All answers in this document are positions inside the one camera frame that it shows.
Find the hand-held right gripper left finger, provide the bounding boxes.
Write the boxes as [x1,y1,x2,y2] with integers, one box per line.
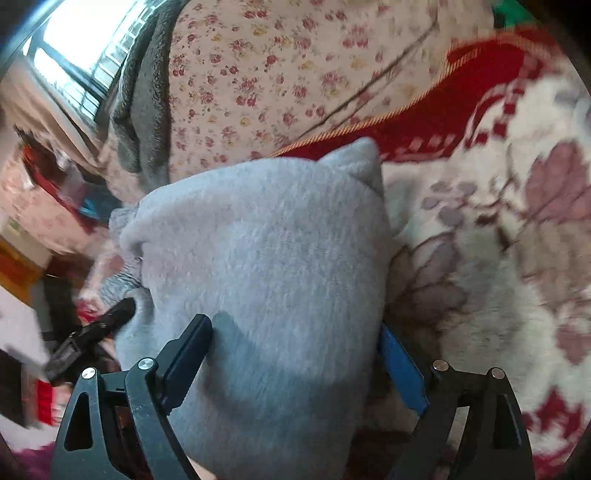
[50,314,214,480]

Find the window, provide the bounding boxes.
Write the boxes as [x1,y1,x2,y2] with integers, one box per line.
[23,0,155,121]

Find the cream floral quilt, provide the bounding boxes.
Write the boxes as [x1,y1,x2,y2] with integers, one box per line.
[99,0,509,204]

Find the grey fleece blanket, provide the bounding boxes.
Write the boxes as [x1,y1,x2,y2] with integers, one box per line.
[108,0,188,204]

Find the beige curtain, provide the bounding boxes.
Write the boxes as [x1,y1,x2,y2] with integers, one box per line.
[0,58,109,174]

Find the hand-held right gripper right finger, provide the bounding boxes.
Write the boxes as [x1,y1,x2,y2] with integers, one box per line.
[376,323,536,480]

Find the green cloth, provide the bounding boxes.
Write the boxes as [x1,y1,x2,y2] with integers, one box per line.
[492,0,540,29]

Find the red and white patterned blanket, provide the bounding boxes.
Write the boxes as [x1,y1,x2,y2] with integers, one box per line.
[272,25,591,480]

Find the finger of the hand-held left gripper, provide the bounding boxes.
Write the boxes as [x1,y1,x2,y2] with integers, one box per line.
[85,298,137,346]

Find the blue cloth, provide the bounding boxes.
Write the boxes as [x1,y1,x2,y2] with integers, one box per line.
[76,198,116,227]

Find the grey pants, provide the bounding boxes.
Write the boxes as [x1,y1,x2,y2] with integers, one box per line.
[108,137,393,480]

